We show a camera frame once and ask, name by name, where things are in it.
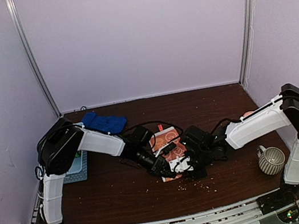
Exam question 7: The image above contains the orange bunny pattern towel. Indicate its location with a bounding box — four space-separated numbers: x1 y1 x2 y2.
149 123 186 182

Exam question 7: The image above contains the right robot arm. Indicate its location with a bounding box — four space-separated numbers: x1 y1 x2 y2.
180 83 299 205

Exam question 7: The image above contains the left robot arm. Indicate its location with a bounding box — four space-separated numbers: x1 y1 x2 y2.
37 118 176 224

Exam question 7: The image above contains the blue towel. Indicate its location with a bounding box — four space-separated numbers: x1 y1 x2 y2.
81 112 127 135

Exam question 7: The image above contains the orange white patterned bowl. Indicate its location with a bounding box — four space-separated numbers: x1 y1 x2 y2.
242 111 253 118

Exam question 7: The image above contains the green rolled towel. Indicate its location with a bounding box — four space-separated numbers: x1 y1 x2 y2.
75 151 82 158

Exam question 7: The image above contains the light blue plastic basket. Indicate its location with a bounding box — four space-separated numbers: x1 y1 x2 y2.
64 150 88 184

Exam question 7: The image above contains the grey striped mug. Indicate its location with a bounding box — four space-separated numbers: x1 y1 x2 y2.
257 145 286 176

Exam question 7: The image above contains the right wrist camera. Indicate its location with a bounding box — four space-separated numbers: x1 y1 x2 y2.
169 156 194 174

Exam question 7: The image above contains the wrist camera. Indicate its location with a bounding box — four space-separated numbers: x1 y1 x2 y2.
155 142 176 157
169 156 194 174

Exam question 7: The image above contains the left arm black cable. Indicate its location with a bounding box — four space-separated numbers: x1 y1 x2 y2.
120 115 187 152

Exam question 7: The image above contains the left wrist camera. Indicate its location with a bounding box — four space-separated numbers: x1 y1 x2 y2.
155 142 176 157

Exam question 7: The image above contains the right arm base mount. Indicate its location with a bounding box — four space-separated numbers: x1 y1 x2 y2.
256 187 299 224

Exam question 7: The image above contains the left aluminium frame post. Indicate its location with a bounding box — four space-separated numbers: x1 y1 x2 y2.
5 0 62 118

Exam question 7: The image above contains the aluminium frame post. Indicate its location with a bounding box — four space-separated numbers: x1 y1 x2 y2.
239 0 255 88
5 0 62 118

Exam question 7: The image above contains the right aluminium frame post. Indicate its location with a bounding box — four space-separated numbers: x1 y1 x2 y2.
239 0 255 88

